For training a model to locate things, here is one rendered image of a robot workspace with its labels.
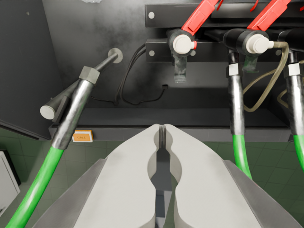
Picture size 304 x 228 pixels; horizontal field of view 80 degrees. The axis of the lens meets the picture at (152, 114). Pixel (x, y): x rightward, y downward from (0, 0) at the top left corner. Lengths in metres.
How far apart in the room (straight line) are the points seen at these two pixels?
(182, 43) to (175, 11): 0.17
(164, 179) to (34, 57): 0.68
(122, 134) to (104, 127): 0.05
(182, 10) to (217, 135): 0.30
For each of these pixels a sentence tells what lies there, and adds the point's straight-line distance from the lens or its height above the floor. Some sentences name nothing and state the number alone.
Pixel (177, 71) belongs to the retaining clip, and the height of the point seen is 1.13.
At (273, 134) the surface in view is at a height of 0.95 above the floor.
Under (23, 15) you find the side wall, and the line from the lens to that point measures 0.52.
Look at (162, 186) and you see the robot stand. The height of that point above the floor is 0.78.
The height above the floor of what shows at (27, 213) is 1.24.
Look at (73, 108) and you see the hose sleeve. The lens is 0.22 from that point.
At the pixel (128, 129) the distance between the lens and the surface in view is 0.47.
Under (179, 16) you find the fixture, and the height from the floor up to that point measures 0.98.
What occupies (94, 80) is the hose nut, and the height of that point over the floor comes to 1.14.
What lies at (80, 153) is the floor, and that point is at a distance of 1.88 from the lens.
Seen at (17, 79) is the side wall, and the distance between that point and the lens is 0.46.
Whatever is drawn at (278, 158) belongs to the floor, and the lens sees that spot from 2.09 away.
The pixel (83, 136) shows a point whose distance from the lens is 0.50.
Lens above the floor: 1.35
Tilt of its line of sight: 63 degrees down
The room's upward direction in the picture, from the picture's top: 177 degrees counter-clockwise
